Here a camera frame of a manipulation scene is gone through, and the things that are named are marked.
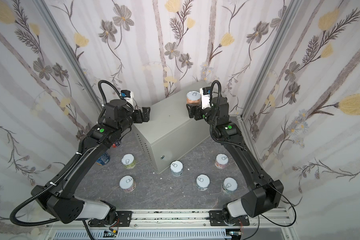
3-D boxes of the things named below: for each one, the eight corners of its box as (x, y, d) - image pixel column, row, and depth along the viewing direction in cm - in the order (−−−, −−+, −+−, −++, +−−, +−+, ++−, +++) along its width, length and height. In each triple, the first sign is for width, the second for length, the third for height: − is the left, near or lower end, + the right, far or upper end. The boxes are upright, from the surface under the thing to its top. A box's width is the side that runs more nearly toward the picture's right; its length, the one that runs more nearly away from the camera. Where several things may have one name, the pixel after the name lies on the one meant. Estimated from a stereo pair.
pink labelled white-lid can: (120, 192, 85) (117, 188, 80) (124, 179, 89) (121, 175, 85) (134, 192, 85) (131, 188, 80) (137, 179, 89) (134, 175, 85)
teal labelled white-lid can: (196, 191, 85) (197, 187, 80) (195, 178, 90) (196, 174, 85) (209, 191, 85) (211, 187, 80) (208, 178, 90) (209, 174, 85)
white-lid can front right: (222, 193, 84) (225, 190, 80) (220, 181, 89) (222, 177, 84) (235, 193, 84) (239, 190, 80) (233, 181, 89) (235, 177, 84)
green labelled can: (123, 169, 94) (119, 164, 89) (126, 158, 99) (123, 153, 94) (134, 169, 94) (132, 164, 89) (137, 158, 99) (134, 153, 94)
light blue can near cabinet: (170, 176, 91) (169, 172, 86) (171, 164, 96) (170, 160, 91) (183, 176, 91) (183, 172, 86) (183, 164, 96) (183, 160, 91)
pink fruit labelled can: (215, 169, 94) (217, 164, 89) (214, 157, 99) (215, 153, 94) (227, 169, 94) (230, 164, 89) (225, 158, 99) (227, 153, 94)
